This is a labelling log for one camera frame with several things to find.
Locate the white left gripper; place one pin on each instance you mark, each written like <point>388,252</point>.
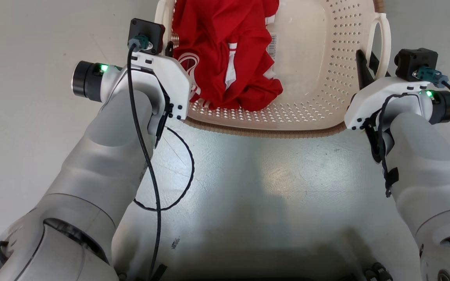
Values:
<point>172,80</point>

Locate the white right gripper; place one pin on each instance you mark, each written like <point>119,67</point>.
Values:
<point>373,95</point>

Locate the cream perforated plastic laundry basket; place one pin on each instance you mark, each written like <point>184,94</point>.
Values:
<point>311,78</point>

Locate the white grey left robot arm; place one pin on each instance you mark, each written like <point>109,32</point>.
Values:
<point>92,164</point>

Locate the dark robot base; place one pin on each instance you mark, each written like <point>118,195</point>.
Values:
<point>377,273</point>

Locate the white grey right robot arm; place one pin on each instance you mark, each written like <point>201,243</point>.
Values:
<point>428,164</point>

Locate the red garment with white stripes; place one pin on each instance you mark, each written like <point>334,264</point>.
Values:
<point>225,39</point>

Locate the white barcode sticker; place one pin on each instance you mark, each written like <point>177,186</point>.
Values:
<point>274,47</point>

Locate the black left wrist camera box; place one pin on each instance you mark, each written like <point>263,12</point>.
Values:
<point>147,33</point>

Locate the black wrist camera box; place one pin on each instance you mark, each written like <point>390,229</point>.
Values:
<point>412,62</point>
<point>147,33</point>

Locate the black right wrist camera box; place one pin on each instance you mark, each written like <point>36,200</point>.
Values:
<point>412,62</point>

